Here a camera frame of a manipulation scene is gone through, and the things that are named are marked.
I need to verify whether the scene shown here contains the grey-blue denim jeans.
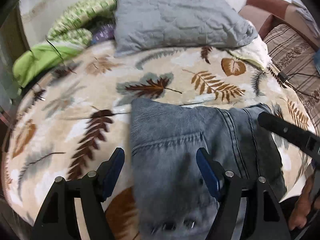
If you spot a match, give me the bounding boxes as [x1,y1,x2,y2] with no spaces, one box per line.
[130,99,286,239]

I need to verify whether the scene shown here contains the black power adapter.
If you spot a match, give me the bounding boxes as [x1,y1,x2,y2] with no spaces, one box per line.
[277,72,288,83]

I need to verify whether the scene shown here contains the blue denim garment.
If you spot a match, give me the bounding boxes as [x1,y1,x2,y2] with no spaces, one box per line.
[313,54,320,74]

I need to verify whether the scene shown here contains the thin black cable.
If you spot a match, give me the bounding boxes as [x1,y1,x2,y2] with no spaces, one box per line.
[30,39,66,63]

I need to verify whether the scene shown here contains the grey quilted pillow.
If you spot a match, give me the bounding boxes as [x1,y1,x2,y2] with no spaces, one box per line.
[114,0,258,56]

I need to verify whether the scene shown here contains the striped brown floral cushion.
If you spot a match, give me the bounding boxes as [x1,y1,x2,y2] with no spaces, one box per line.
[264,24,319,133]

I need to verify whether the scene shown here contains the black adapter cable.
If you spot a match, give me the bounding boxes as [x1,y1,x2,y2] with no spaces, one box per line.
[285,72,320,98]

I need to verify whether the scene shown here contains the beige leaf-print blanket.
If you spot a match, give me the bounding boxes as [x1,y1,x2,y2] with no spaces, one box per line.
[3,42,317,224]

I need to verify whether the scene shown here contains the brown padded headboard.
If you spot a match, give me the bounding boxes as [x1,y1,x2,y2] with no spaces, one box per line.
[239,0,319,50]

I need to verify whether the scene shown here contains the cream floral pillow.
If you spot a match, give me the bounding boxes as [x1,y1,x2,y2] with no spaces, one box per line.
[227,35,272,71]

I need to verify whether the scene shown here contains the green patterned quilt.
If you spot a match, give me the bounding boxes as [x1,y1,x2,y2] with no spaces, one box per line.
[12,0,117,88]

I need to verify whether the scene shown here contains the purple patterned cloth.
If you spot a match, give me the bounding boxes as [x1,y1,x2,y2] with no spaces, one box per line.
[91,24,115,44]

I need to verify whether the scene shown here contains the person's right hand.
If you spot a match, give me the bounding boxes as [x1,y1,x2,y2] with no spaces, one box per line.
[288,175,319,230]

